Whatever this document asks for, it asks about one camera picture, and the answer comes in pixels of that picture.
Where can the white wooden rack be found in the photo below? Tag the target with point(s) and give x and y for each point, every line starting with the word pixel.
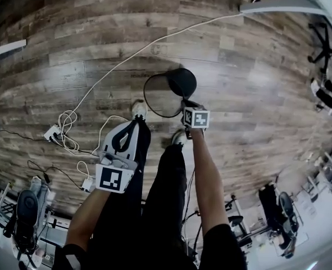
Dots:
pixel 0 201

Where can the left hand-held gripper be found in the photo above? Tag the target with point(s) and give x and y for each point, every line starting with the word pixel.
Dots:
pixel 109 179

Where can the person's right forearm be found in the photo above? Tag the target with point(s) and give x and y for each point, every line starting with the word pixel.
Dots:
pixel 208 184

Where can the white table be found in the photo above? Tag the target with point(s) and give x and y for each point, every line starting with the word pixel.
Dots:
pixel 281 7

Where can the person's left white shoe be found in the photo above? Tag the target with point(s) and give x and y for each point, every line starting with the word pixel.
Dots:
pixel 139 110

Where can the person's black trousers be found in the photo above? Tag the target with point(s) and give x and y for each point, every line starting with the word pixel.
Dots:
pixel 165 179

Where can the black mesh waste bin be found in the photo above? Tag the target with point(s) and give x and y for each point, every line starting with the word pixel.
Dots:
pixel 182 80

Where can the person's black top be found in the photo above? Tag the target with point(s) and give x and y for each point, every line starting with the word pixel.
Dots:
pixel 219 243

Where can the person's left forearm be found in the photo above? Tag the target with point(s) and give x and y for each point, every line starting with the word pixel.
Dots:
pixel 90 215

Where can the white power strip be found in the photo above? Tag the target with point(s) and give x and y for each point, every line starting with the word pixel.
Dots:
pixel 52 132

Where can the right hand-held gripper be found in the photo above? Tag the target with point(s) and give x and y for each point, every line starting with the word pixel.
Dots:
pixel 196 118

